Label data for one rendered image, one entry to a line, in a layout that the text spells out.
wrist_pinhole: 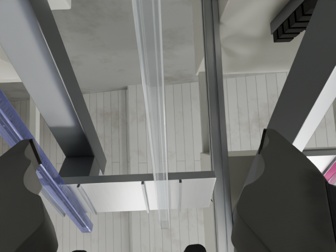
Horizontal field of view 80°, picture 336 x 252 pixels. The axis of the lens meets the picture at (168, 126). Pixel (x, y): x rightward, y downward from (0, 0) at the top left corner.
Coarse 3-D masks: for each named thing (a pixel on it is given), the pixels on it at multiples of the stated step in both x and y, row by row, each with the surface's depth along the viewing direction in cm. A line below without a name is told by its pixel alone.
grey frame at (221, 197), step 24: (216, 0) 56; (216, 24) 56; (216, 48) 55; (216, 72) 55; (216, 96) 55; (216, 120) 53; (216, 144) 53; (216, 168) 52; (216, 192) 52; (216, 216) 51; (216, 240) 52
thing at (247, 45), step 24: (192, 0) 100; (240, 0) 48; (264, 0) 48; (288, 0) 49; (240, 24) 58; (264, 24) 58; (240, 48) 73; (264, 48) 74; (288, 48) 75; (240, 72) 99
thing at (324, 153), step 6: (306, 150) 35; (312, 150) 35; (318, 150) 35; (324, 150) 30; (330, 150) 30; (306, 156) 29; (312, 156) 29; (318, 156) 30; (324, 156) 30; (330, 156) 30; (318, 162) 30; (324, 162) 31; (330, 162) 31; (318, 168) 31; (324, 168) 32; (324, 174) 33
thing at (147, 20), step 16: (144, 0) 10; (160, 0) 10; (144, 16) 10; (160, 16) 10; (144, 32) 10; (160, 32) 10; (144, 48) 11; (160, 48) 11; (144, 64) 12; (160, 64) 12; (144, 80) 12; (160, 80) 12; (144, 96) 13; (160, 96) 13; (160, 112) 14; (160, 128) 15; (160, 144) 16; (160, 160) 18; (160, 176) 20; (160, 192) 22; (160, 208) 24; (160, 224) 27
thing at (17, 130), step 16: (0, 96) 14; (0, 112) 14; (16, 112) 15; (0, 128) 15; (16, 128) 15; (48, 160) 19; (48, 176) 19; (48, 192) 21; (64, 192) 21; (64, 208) 23; (80, 208) 25; (80, 224) 26
